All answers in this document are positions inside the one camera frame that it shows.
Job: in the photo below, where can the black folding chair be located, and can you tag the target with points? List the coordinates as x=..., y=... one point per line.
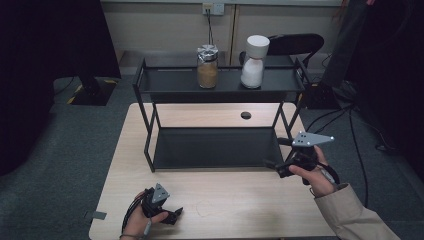
x=296, y=45

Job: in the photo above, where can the black metal two-tier rack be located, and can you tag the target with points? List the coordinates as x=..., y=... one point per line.
x=216, y=148

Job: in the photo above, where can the person's right hand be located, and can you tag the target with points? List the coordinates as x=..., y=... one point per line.
x=318, y=181

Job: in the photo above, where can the white jar white lid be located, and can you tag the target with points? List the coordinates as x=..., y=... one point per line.
x=253, y=66

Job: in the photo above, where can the black curtain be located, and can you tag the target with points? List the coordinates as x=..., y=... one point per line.
x=396, y=83
x=40, y=66

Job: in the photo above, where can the glass jar silver lid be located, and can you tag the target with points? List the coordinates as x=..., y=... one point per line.
x=207, y=70

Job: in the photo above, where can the person's left hand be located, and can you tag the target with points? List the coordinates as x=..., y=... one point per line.
x=138, y=223

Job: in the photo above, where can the white wall socket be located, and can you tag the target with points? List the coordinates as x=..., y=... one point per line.
x=213, y=8

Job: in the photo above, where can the dark stand column with base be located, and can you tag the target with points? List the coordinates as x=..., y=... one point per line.
x=343, y=46

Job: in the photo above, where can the black stand base yellow stripes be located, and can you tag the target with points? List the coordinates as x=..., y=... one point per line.
x=95, y=91

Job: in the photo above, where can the grey tape strip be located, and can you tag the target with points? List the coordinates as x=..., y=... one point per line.
x=96, y=215

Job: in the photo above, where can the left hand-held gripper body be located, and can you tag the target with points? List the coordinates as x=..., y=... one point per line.
x=156, y=201

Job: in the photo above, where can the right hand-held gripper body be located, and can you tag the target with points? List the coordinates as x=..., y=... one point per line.
x=305, y=156

